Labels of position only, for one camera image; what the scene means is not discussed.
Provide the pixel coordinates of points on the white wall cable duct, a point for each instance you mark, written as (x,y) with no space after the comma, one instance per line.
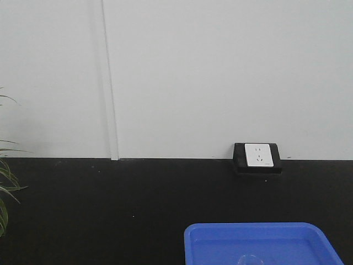
(109,94)

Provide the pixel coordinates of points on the clear glass beaker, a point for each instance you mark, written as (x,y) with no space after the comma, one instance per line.
(250,260)

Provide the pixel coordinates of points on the white wall power socket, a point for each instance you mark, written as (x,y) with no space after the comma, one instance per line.
(258,155)

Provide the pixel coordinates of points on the green plant leaves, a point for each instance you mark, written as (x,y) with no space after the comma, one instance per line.
(9,184)

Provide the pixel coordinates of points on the blue plastic tray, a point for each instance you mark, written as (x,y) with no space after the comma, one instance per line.
(273,242)

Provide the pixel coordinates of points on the black socket mounting box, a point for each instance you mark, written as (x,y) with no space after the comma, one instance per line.
(240,163)

